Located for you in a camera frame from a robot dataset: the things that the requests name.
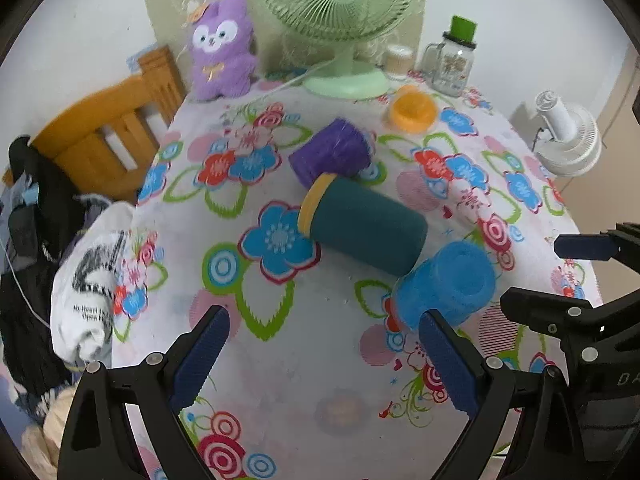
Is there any white standing fan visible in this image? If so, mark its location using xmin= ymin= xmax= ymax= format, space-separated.
xmin=534 ymin=90 xmax=602 ymax=178

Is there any cotton swab container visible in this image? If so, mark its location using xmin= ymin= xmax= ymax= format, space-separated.
xmin=383 ymin=44 xmax=414 ymax=80

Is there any blue plastic cup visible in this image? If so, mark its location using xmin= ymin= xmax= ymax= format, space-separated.
xmin=393 ymin=240 xmax=497 ymax=330

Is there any floral tablecloth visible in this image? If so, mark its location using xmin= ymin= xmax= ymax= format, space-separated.
xmin=112 ymin=84 xmax=601 ymax=479

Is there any beige patterned wall panel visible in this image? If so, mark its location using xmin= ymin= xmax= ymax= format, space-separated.
xmin=145 ymin=0 xmax=426 ymax=81

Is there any glass mason jar mug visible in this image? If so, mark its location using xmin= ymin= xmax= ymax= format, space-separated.
xmin=423 ymin=32 xmax=476 ymax=98

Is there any beige door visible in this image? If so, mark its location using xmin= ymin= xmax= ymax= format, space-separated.
xmin=554 ymin=44 xmax=640 ymax=306

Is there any white fan cable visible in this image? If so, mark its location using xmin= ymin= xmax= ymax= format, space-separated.
xmin=269 ymin=54 xmax=346 ymax=92

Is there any purple plastic cup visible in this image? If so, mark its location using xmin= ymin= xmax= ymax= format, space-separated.
xmin=288 ymin=118 xmax=375 ymax=188

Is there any wooden chair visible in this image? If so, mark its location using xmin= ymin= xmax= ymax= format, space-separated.
xmin=29 ymin=46 xmax=186 ymax=204

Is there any green desk fan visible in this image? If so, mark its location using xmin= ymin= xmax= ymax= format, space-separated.
xmin=262 ymin=0 xmax=412 ymax=101

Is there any purple plush toy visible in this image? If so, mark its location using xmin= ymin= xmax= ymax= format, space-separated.
xmin=188 ymin=0 xmax=257 ymax=101

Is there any white printed cloth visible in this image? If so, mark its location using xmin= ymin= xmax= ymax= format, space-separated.
xmin=50 ymin=202 xmax=134 ymax=365

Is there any black clothes pile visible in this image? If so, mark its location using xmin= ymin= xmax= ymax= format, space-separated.
xmin=1 ymin=136 xmax=111 ymax=398

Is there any orange plastic cup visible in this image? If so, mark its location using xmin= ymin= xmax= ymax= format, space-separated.
xmin=387 ymin=84 xmax=438 ymax=133

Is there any dark teal cup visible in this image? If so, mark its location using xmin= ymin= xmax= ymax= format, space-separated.
xmin=297 ymin=174 xmax=427 ymax=278

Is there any green cup on jar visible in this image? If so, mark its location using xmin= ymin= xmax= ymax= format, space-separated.
xmin=449 ymin=15 xmax=477 ymax=44

